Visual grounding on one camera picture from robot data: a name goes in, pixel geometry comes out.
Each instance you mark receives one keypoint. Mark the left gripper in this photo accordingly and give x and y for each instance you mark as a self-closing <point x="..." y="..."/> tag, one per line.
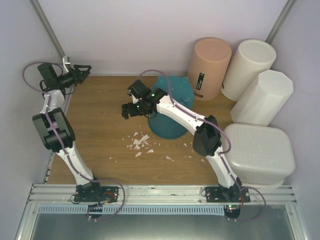
<point x="78" y="75"/>

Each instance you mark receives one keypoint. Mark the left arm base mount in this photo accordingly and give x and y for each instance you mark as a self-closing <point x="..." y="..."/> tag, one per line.
<point x="90" y="194"/>

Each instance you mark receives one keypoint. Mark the grey slotted cable duct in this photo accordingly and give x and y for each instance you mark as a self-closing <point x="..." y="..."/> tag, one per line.
<point x="216" y="210"/>

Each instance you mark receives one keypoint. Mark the aluminium front rail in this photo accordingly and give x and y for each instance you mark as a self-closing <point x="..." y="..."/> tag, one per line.
<point x="153" y="194"/>

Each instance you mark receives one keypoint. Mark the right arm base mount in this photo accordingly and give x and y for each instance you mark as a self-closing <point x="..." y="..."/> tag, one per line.
<point x="219" y="194"/>

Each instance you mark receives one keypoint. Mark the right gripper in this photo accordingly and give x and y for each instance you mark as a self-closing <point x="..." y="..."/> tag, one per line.
<point x="133" y="112"/>

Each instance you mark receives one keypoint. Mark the white rectangular basin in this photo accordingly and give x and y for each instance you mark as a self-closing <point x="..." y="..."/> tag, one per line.
<point x="261" y="156"/>

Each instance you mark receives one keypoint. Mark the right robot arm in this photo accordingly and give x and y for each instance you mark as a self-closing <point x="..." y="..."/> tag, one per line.
<point x="206" y="134"/>

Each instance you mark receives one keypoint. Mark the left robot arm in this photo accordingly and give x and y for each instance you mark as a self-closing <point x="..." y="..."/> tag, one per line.
<point x="53" y="127"/>

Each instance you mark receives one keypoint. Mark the left aluminium frame post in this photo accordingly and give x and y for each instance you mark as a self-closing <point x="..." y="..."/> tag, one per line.
<point x="47" y="27"/>

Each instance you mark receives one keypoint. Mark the aluminium frame post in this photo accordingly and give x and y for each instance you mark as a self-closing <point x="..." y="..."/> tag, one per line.
<point x="47" y="27"/>
<point x="281" y="19"/>

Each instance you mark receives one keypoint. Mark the right aluminium frame post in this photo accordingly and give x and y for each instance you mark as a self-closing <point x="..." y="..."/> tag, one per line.
<point x="281" y="19"/>

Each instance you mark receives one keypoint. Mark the large white round bin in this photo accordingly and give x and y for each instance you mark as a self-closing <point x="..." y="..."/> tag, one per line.
<point x="251" y="58"/>

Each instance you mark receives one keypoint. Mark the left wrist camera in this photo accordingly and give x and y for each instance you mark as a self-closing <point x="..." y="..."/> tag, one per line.
<point x="66" y="63"/>

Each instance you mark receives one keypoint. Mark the pink plastic bin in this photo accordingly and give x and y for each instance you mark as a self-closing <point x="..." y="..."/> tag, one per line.
<point x="208" y="66"/>

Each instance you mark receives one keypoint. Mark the teal plastic bin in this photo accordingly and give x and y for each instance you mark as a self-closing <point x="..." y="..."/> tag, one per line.
<point x="182" y="91"/>

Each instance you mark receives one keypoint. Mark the white faceted bin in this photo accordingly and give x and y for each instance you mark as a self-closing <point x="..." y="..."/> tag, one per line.
<point x="263" y="99"/>

